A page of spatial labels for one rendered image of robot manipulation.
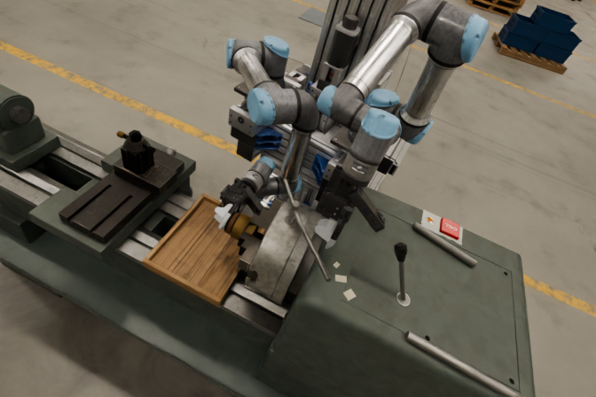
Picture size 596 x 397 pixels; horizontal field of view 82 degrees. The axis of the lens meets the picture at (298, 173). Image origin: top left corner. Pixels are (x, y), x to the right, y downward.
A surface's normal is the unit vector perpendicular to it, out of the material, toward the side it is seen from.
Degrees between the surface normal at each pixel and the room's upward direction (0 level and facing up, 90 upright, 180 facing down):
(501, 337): 0
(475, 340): 0
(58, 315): 0
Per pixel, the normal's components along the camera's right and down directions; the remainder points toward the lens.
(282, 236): 0.07, -0.40
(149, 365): 0.22, -0.69
